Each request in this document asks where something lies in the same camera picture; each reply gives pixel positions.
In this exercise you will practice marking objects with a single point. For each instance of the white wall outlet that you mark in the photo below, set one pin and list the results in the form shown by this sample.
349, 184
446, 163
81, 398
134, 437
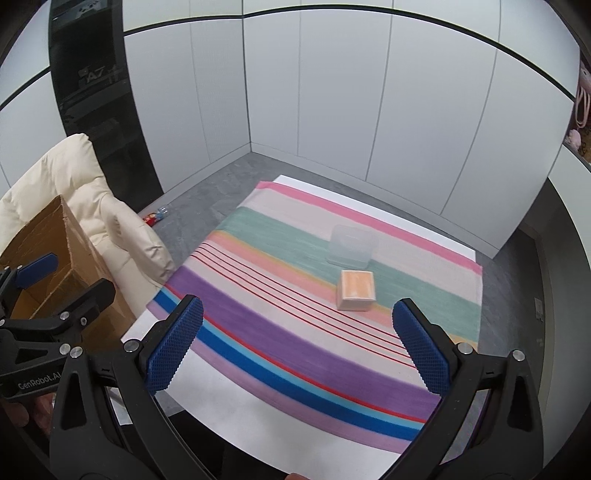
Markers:
538, 308

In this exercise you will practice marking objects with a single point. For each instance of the brown cardboard box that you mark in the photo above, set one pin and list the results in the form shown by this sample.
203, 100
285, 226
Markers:
51, 240

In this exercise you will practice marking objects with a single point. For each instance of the striped colourful cloth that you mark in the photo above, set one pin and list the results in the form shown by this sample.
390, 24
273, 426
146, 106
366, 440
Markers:
300, 332

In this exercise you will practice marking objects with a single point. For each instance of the person's left hand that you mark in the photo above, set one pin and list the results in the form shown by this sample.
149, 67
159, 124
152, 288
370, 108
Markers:
25, 415

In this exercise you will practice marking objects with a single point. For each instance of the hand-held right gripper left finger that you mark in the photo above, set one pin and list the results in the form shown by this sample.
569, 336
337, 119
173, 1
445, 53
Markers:
175, 346

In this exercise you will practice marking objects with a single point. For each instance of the dark glass panel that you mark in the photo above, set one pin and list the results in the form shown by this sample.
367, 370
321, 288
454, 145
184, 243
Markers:
101, 92

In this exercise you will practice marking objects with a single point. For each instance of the peach square box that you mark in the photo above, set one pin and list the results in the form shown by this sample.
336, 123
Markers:
356, 288

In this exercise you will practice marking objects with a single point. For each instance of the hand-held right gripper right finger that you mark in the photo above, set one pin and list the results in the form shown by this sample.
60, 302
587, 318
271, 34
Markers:
422, 346

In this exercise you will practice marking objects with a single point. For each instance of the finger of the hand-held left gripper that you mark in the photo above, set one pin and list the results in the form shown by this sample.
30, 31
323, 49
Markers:
87, 300
34, 270

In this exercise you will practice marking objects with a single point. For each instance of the cream padded chair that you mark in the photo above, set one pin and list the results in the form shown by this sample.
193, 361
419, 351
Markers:
115, 230

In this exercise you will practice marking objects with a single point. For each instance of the clear plastic container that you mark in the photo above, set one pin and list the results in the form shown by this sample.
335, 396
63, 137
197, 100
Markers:
352, 247

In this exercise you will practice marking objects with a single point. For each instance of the plastic bottle with red label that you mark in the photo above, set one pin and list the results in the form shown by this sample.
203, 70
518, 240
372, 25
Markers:
154, 217

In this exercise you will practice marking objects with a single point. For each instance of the pink plush toys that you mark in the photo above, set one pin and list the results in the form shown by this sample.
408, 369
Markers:
581, 101

